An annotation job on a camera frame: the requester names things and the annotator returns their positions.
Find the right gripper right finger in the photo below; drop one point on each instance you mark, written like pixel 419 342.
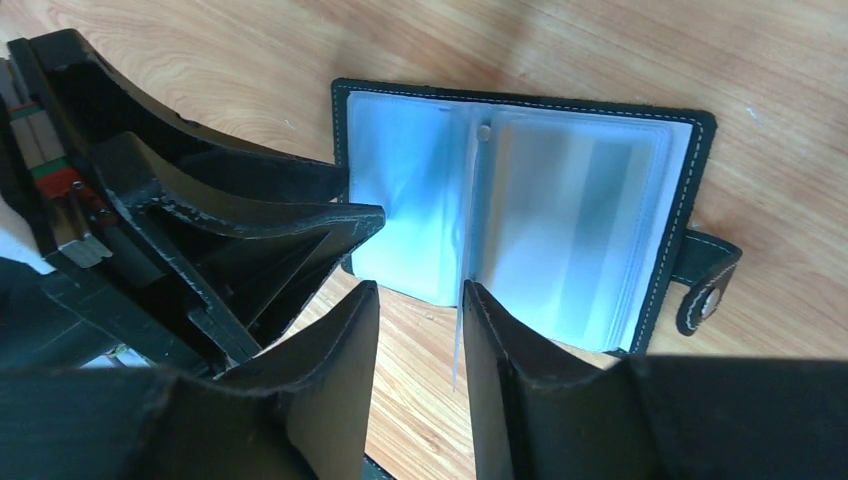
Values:
pixel 539 412

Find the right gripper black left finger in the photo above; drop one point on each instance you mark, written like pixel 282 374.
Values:
pixel 298 411

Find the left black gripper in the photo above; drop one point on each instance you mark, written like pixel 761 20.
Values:
pixel 128 224

